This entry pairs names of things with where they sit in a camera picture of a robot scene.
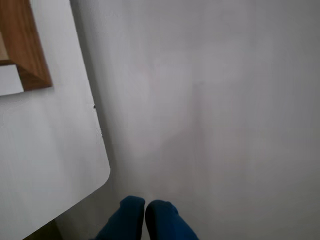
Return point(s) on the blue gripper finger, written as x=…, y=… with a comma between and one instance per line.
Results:
x=165, y=222
x=127, y=220

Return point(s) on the wooden chessboard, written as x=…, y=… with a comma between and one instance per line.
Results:
x=27, y=50

